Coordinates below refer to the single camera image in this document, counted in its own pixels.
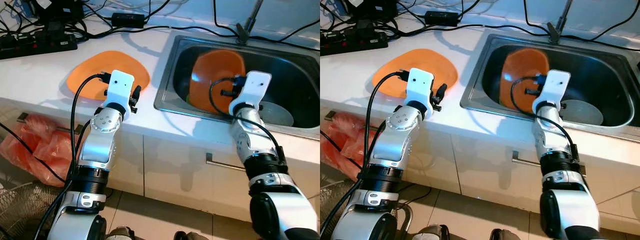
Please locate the orange plastic bowl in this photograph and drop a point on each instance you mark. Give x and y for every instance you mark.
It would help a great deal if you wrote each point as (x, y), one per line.
(210, 75)
(520, 70)

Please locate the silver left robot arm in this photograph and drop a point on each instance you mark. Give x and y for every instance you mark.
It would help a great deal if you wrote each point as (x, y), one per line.
(97, 145)
(395, 145)

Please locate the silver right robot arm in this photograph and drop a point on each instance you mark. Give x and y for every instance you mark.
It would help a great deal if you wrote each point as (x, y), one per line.
(255, 145)
(555, 145)

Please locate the orange plastic plate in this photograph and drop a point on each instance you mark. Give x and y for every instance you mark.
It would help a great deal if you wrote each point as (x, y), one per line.
(390, 75)
(90, 75)

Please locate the grey round plate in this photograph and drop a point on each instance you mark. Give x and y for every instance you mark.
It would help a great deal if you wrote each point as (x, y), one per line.
(280, 116)
(585, 114)

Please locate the grey metal faucet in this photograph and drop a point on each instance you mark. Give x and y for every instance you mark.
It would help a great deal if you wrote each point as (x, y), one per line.
(245, 32)
(556, 32)

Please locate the stainless steel sink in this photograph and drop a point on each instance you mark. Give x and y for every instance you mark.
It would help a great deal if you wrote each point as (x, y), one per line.
(290, 65)
(600, 65)

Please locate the black power adapter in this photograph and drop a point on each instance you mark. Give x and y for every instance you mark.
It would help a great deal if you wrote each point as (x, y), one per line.
(441, 18)
(127, 20)

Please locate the black power strip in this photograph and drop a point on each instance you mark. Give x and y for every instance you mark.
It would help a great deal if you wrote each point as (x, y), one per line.
(37, 46)
(352, 44)

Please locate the black electronics box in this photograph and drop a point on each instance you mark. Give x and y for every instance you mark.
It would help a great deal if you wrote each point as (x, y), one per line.
(57, 10)
(372, 9)

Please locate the orange plastic bag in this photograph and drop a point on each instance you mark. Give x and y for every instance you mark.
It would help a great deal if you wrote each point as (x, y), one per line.
(35, 147)
(342, 145)

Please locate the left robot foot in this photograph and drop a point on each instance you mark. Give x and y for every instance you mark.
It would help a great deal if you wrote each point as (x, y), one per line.
(431, 233)
(120, 234)

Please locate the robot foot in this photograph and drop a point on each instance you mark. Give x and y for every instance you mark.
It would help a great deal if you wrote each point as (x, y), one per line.
(502, 235)
(187, 235)
(431, 233)
(120, 234)

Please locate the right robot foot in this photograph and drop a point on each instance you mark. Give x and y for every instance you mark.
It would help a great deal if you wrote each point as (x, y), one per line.
(502, 235)
(187, 235)

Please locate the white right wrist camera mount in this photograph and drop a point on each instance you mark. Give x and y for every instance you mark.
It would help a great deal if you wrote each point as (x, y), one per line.
(255, 90)
(555, 87)

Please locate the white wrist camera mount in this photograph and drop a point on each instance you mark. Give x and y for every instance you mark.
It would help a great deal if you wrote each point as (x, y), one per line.
(420, 85)
(120, 87)
(555, 87)
(255, 90)

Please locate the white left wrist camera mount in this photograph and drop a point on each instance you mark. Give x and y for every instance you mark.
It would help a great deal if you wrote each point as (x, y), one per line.
(420, 85)
(120, 87)

